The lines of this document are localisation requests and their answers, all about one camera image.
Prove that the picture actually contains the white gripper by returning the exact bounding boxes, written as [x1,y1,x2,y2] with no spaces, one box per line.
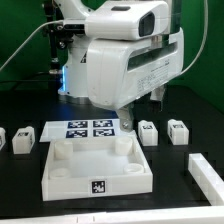
[87,29,184,132]

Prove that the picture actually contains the white square table top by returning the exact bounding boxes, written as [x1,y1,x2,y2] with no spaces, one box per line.
[42,135,153,201]

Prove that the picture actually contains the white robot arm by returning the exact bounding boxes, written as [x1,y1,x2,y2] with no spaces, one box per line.
[55,0,184,132]

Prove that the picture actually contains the white sheet with tags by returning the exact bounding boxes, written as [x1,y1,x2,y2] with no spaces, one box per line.
[39,118,122,143]

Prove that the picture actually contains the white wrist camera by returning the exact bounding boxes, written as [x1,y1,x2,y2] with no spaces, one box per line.
[85,1,169,40]

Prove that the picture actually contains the white obstacle wall right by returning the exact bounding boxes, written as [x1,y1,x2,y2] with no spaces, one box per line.
[188,153,224,206]

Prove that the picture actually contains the black camera stand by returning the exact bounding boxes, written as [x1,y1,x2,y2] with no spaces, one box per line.
[42,0,68,76]

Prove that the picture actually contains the grey cable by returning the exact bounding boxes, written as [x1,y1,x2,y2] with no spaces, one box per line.
[0,19,64,73]

